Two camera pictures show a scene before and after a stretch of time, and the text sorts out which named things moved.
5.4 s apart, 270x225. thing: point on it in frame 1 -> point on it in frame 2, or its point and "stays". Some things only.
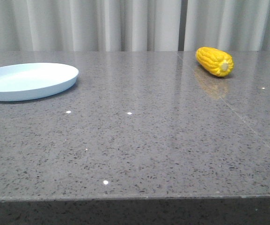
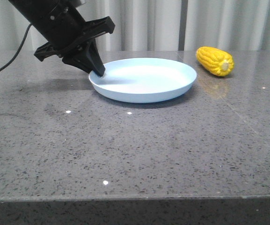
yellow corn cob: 217,62 stays
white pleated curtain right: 234,25 stays
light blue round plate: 27,81 -> 143,80
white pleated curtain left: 82,25 stays
